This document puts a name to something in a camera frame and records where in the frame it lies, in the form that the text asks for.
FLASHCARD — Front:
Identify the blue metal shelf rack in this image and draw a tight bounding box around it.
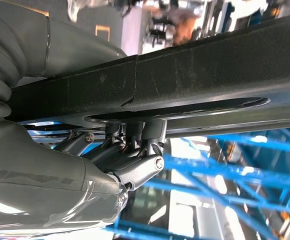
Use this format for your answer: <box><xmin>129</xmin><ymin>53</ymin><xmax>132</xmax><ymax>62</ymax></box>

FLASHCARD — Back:
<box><xmin>104</xmin><ymin>127</ymin><xmax>290</xmax><ymax>240</ymax></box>

